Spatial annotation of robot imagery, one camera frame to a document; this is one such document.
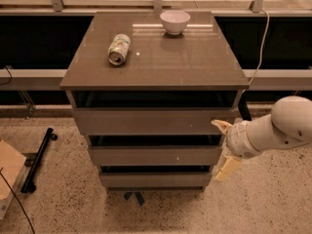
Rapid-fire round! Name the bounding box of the white hanging cable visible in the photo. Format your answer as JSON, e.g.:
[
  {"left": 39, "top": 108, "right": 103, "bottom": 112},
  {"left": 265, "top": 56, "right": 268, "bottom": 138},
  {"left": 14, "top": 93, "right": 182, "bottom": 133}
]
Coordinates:
[{"left": 248, "top": 9, "right": 271, "bottom": 86}]

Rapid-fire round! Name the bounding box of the grey drawer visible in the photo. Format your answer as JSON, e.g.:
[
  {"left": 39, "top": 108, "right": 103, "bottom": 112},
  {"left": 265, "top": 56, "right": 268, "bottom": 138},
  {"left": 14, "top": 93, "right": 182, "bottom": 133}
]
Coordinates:
[
  {"left": 73, "top": 108, "right": 240, "bottom": 136},
  {"left": 99, "top": 173, "right": 212, "bottom": 188},
  {"left": 89, "top": 147, "right": 220, "bottom": 166}
]

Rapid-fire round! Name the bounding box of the grey top drawer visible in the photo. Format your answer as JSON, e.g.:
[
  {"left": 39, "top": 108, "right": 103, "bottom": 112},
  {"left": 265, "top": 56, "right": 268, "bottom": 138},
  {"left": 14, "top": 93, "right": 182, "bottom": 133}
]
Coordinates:
[{"left": 73, "top": 108, "right": 240, "bottom": 136}]

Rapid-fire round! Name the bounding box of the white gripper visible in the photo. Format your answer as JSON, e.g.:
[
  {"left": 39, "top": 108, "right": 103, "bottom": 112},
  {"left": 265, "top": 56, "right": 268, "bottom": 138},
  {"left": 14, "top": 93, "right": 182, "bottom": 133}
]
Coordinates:
[{"left": 212, "top": 119, "right": 260, "bottom": 181}]

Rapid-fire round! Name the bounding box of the black floor cable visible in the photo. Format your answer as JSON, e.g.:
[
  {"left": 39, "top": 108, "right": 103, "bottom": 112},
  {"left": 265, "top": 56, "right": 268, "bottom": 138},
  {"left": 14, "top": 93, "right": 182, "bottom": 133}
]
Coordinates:
[{"left": 0, "top": 167, "right": 36, "bottom": 234}]

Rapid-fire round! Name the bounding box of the wooden board on left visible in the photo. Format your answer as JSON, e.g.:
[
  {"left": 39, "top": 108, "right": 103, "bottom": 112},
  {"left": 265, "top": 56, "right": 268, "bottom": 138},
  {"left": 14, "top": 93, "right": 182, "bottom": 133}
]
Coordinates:
[{"left": 0, "top": 139, "right": 25, "bottom": 200}]

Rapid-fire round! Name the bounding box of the grey drawer cabinet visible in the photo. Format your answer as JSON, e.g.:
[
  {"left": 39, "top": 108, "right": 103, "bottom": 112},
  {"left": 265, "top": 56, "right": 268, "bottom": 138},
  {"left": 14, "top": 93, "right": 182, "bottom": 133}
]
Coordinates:
[{"left": 60, "top": 12, "right": 249, "bottom": 191}]

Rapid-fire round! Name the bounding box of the grey bottom drawer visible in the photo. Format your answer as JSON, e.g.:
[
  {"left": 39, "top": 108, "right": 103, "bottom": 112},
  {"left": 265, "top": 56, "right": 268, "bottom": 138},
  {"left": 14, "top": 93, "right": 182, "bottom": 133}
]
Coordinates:
[{"left": 99, "top": 173, "right": 212, "bottom": 188}]

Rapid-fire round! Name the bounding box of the white ceramic bowl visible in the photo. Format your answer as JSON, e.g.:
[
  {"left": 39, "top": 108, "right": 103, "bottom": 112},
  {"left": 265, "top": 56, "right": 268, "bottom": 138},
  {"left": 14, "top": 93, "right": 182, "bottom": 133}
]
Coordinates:
[{"left": 160, "top": 11, "right": 190, "bottom": 35}]

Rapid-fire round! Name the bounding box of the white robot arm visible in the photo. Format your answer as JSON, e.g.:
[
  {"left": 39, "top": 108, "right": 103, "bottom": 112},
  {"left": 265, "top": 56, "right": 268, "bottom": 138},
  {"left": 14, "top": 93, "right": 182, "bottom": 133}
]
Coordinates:
[{"left": 212, "top": 96, "right": 312, "bottom": 181}]

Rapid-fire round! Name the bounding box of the green soda can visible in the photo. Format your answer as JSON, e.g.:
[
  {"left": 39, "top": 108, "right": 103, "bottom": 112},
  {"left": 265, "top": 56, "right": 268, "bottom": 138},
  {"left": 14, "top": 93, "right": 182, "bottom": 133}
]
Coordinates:
[{"left": 108, "top": 34, "right": 131, "bottom": 66}]

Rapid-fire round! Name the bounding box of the black metal bar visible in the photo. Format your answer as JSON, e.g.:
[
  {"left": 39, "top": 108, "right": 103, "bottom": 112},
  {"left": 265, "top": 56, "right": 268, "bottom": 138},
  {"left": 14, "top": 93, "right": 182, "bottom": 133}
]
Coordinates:
[{"left": 20, "top": 128, "right": 58, "bottom": 194}]

